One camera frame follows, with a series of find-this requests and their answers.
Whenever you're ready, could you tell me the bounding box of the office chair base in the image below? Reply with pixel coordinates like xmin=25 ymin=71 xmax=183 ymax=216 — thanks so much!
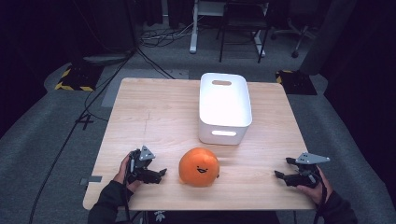
xmin=270 ymin=17 xmax=318 ymax=60

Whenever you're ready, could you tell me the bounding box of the black yellow striped floor plate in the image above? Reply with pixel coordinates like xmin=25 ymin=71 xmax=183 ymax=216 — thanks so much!
xmin=275 ymin=69 xmax=318 ymax=96
xmin=54 ymin=63 xmax=105 ymax=92

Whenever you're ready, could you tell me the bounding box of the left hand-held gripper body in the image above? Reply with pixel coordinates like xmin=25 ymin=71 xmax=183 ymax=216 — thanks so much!
xmin=127 ymin=145 xmax=157 ymax=185

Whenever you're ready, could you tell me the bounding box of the black chair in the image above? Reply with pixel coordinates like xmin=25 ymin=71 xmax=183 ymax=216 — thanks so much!
xmin=216 ymin=0 xmax=271 ymax=64

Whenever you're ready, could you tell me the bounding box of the person's left hand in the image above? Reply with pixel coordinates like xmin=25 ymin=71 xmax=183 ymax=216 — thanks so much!
xmin=112 ymin=153 xmax=143 ymax=193

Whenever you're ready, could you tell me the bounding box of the white plastic basket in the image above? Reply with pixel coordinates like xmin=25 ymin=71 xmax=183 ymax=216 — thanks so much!
xmin=197 ymin=72 xmax=253 ymax=147

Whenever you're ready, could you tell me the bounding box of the round stand base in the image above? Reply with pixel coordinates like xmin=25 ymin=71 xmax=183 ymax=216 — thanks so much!
xmin=81 ymin=51 xmax=135 ymax=67

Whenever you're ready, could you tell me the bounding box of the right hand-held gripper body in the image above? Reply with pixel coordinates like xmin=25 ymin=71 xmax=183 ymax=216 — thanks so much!
xmin=294 ymin=151 xmax=332 ymax=189

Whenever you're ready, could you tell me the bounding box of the person's right hand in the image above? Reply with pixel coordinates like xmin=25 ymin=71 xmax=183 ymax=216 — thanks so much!
xmin=296 ymin=166 xmax=333 ymax=206

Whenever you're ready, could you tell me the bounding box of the grey tape strip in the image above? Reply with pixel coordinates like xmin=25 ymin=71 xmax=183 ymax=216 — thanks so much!
xmin=79 ymin=175 xmax=104 ymax=187

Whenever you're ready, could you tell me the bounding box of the long black floor cable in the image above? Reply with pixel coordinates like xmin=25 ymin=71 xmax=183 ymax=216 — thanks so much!
xmin=28 ymin=46 xmax=141 ymax=224

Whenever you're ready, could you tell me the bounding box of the orange plush toy with face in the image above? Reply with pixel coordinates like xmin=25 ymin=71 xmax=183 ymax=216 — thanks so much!
xmin=177 ymin=147 xmax=220 ymax=189

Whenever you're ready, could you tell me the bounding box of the bundle of floor cables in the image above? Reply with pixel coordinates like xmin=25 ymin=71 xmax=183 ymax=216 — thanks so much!
xmin=139 ymin=18 xmax=200 ymax=49

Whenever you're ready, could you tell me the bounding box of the black wrist strap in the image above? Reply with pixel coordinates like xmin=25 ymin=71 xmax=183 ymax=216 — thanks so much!
xmin=312 ymin=174 xmax=329 ymax=224

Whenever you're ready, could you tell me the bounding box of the white desk frame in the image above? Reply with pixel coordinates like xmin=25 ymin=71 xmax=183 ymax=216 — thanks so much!
xmin=189 ymin=0 xmax=267 ymax=58

